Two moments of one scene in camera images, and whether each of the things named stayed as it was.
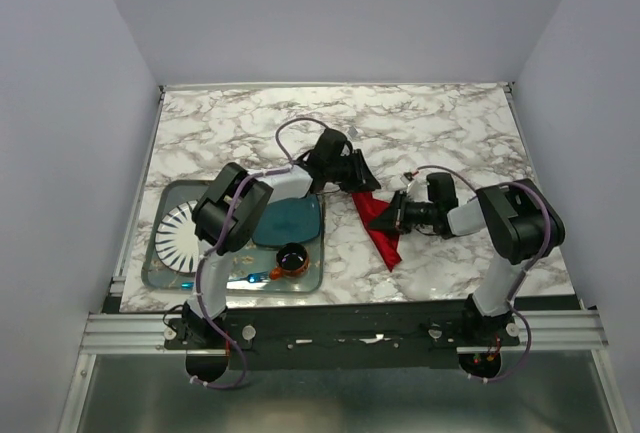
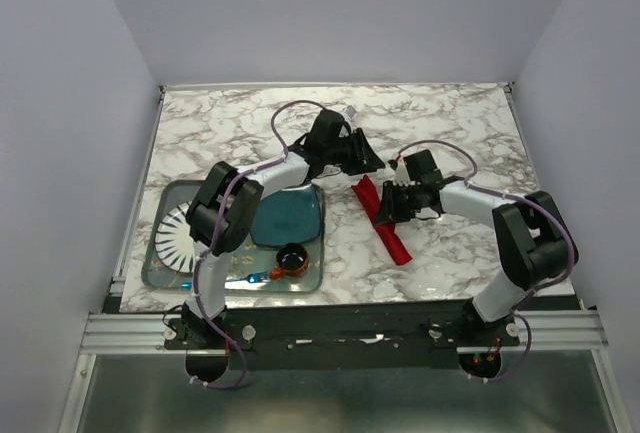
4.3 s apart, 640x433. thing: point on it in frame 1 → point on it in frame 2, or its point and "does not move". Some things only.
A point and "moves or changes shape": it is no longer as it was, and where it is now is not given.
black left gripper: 365,179 → 369,160
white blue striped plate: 175,241 does not move
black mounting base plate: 422,335 does not move
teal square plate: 289,221 does not move
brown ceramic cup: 292,261 does not move
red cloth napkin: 387,242 moves or changes shape
